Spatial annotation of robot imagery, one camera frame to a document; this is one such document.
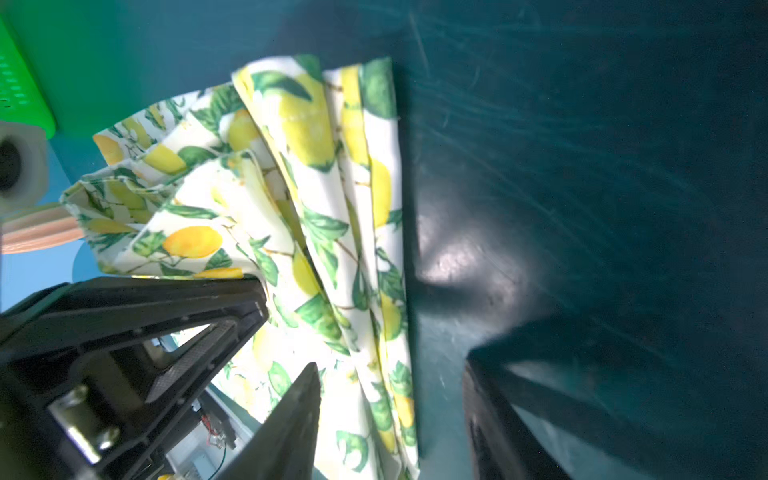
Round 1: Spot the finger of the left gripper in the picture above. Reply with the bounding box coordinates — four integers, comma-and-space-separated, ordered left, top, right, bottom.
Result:
144, 320, 237, 404
1, 277, 269, 363

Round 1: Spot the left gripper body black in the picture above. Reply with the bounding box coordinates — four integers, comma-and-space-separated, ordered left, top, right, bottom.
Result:
1, 341, 204, 479

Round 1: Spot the lemon print skirt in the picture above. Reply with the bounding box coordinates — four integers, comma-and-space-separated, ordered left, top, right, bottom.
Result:
61, 54, 420, 479

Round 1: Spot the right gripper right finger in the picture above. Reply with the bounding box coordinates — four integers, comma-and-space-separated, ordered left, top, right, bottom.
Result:
463, 358, 568, 480

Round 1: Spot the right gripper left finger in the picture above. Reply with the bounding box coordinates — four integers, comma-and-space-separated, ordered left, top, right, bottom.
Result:
217, 362, 321, 480

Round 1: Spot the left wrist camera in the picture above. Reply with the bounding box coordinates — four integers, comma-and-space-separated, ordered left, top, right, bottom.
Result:
1, 121, 48, 216

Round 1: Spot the terracotta ribbed vase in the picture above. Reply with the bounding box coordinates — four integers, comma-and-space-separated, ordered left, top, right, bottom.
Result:
1, 202, 84, 255

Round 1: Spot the green plastic basket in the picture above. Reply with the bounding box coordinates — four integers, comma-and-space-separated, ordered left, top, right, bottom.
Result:
0, 20, 56, 140

